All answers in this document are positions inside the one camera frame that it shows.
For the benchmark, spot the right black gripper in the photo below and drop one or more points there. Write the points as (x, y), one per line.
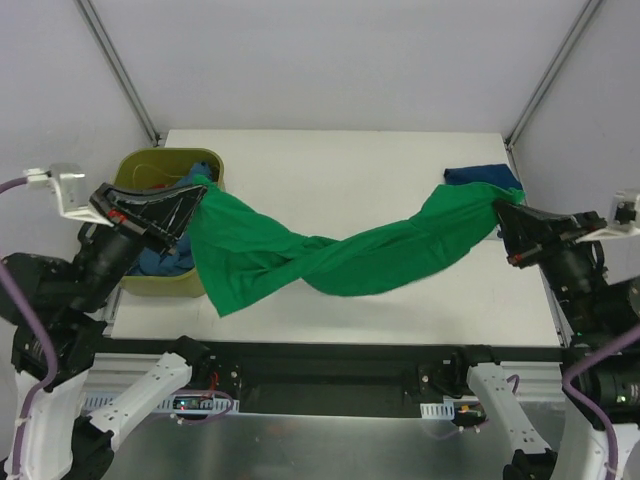
(548, 242)

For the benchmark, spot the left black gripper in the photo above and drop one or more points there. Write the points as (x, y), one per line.
(120, 217)

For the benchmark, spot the green t shirt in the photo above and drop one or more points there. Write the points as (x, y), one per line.
(243, 256)

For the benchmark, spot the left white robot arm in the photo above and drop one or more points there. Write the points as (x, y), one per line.
(53, 302)

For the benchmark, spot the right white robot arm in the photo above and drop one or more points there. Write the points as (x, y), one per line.
(600, 367)

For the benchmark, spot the olive green plastic bin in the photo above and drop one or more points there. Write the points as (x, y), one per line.
(173, 161)

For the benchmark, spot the teal blue t shirt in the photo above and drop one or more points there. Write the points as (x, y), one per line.
(181, 261)

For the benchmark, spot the folded navy printed t shirt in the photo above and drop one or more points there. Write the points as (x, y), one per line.
(499, 175)

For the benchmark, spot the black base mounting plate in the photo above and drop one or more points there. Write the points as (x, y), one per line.
(331, 379)

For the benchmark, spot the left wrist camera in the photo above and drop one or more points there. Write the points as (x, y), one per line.
(68, 183)

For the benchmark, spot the aluminium extrusion rail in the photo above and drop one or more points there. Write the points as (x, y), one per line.
(113, 373)

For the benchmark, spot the right frame post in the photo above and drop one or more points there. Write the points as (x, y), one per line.
(583, 20)

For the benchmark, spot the frame post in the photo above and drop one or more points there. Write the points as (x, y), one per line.
(583, 20)
(97, 29)

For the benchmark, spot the left slotted cable duct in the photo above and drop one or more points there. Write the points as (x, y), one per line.
(189, 404)

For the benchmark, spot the slotted cable duct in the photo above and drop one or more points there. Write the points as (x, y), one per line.
(444, 411)
(189, 404)

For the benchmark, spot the right slotted cable duct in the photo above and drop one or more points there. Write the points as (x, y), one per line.
(444, 411)

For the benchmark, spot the left frame post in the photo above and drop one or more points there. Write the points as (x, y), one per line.
(97, 29)

